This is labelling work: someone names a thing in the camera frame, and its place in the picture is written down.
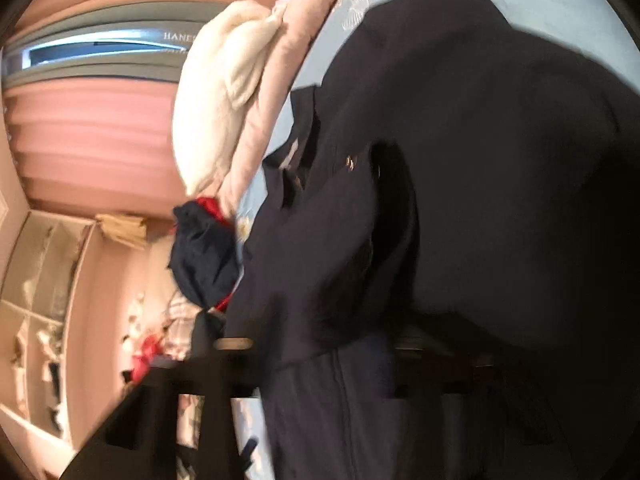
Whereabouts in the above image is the pink curtain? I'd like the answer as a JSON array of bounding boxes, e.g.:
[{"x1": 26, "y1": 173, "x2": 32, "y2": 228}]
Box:
[{"x1": 0, "y1": 0, "x2": 283, "y2": 222}]

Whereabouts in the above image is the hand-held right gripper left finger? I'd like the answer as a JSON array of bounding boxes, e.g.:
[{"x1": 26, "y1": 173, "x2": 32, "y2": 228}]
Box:
[{"x1": 59, "y1": 337, "x2": 261, "y2": 480}]

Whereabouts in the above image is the grey air conditioner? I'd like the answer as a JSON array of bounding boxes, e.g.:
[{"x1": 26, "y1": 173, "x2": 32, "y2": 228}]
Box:
[{"x1": 1, "y1": 4, "x2": 206, "y2": 87}]

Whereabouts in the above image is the blue floral bed sheet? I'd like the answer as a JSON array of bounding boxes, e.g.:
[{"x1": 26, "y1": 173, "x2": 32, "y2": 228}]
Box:
[{"x1": 230, "y1": 0, "x2": 638, "y2": 480}]

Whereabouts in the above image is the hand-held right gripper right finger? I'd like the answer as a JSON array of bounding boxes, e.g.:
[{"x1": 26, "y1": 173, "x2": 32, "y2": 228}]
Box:
[{"x1": 392, "y1": 334, "x2": 506, "y2": 396}]

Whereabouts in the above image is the navy and red garment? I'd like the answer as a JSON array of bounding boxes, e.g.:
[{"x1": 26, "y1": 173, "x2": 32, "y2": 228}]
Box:
[{"x1": 168, "y1": 197, "x2": 247, "y2": 314}]

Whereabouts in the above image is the pink quilt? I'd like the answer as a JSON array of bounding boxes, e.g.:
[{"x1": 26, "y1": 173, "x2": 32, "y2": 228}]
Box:
[{"x1": 219, "y1": 0, "x2": 377, "y2": 217}]

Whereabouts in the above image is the white towel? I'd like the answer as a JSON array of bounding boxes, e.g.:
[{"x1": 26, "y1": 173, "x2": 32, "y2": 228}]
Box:
[{"x1": 171, "y1": 0, "x2": 292, "y2": 197}]

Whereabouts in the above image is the open wardrobe shelf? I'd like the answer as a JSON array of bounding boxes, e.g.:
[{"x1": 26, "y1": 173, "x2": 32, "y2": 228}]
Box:
[{"x1": 0, "y1": 209, "x2": 97, "y2": 443}]

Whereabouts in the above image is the navy blue garment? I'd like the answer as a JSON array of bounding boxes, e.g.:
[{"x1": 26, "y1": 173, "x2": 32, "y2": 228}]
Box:
[{"x1": 222, "y1": 0, "x2": 640, "y2": 480}]

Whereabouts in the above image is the pile of clothes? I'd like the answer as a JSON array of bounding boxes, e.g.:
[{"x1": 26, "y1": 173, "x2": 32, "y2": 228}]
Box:
[{"x1": 119, "y1": 287, "x2": 203, "y2": 391}]

